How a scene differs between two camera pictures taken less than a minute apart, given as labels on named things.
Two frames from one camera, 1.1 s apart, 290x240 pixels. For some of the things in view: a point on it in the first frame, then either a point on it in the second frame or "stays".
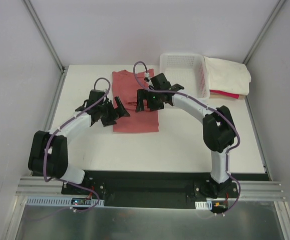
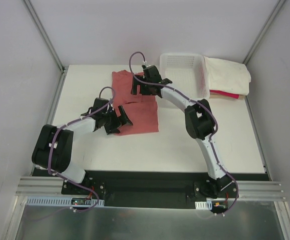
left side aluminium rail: (50, 118) stays
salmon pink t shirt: (124, 85) stays
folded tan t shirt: (217, 96) stays
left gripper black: (110, 114) -> (115, 122)
